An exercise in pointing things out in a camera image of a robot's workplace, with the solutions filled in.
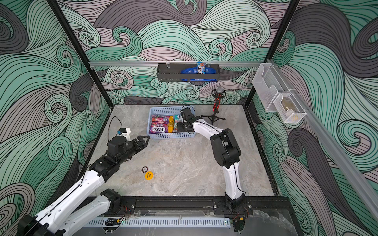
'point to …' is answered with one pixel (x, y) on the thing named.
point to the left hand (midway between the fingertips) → (146, 137)
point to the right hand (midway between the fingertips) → (183, 127)
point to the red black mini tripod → (218, 94)
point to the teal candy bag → (177, 118)
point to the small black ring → (144, 169)
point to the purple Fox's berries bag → (159, 124)
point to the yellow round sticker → (149, 175)
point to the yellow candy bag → (171, 124)
